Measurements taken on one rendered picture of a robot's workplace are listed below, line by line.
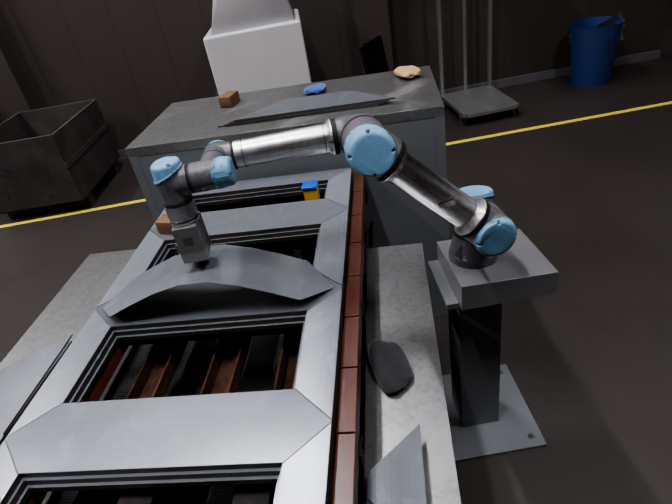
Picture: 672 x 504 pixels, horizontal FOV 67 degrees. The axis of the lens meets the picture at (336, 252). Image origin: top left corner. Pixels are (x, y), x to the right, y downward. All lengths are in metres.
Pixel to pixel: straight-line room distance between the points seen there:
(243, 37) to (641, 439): 3.59
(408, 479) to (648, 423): 1.28
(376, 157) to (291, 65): 3.13
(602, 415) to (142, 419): 1.65
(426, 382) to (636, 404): 1.13
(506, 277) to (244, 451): 0.88
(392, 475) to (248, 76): 3.61
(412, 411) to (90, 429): 0.74
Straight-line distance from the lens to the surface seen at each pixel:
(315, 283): 1.40
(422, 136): 2.06
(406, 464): 1.18
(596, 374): 2.37
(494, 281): 1.53
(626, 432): 2.21
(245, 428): 1.13
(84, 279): 2.08
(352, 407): 1.14
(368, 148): 1.21
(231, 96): 2.49
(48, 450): 1.31
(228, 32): 4.31
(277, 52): 4.28
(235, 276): 1.36
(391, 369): 1.36
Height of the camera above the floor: 1.70
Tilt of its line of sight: 33 degrees down
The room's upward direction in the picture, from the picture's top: 11 degrees counter-clockwise
